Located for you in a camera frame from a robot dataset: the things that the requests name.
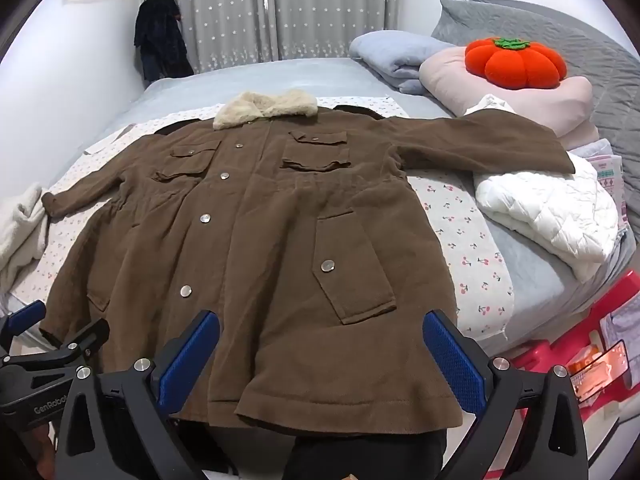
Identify brown coat with fur collar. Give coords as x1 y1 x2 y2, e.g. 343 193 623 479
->
40 105 574 434

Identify red plastic stool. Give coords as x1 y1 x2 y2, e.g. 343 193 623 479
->
508 268 640 426

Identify cream fleece garment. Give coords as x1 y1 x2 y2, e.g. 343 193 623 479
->
0 183 49 295

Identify white quilted jacket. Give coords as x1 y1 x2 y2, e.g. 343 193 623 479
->
474 154 618 283

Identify dark hanging garment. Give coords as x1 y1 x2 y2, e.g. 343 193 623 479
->
134 0 194 84

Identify pink pillow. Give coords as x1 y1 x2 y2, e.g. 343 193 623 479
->
419 47 600 150

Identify orange pumpkin cushion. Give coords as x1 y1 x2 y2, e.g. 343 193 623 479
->
464 37 567 90

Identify grey quilted pillow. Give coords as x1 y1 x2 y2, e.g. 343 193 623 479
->
433 0 639 233

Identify folded blue blanket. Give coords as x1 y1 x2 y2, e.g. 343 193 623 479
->
349 30 452 96

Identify grey dotted curtain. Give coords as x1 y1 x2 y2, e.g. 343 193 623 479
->
175 0 398 73

